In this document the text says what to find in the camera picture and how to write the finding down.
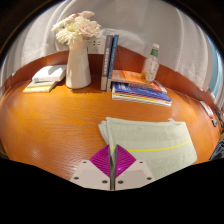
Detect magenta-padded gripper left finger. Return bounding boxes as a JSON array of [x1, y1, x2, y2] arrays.
[[69, 144, 113, 192]]

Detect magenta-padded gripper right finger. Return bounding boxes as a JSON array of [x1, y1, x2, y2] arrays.
[[112, 144, 156, 192]]

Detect pale green towel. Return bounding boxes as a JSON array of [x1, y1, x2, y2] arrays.
[[98, 116, 198, 181]]

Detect white flat book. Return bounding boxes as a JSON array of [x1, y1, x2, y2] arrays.
[[111, 91, 173, 108]]

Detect blue flat book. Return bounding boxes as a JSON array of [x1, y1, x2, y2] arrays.
[[113, 82, 172, 103]]

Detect black chair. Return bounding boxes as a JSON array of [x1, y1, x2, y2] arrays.
[[209, 138, 224, 162]]

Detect red and white packet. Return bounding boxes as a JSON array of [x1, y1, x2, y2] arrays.
[[199, 99, 216, 120]]

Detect orange book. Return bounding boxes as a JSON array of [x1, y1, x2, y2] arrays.
[[111, 69, 168, 95]]

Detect white ceramic vase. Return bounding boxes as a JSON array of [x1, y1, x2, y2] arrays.
[[65, 39, 92, 90]]

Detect clear plastic drink bottle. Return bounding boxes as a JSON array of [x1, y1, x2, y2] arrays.
[[140, 43, 161, 84]]

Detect window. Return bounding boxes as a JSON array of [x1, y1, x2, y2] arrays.
[[208, 34, 224, 101]]

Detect white and pink flowers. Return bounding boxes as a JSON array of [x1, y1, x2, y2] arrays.
[[51, 10, 102, 47]]

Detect white curtain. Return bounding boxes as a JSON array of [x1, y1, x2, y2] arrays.
[[0, 0, 218, 98]]

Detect white wall socket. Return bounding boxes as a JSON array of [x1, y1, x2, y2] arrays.
[[87, 37, 107, 55]]

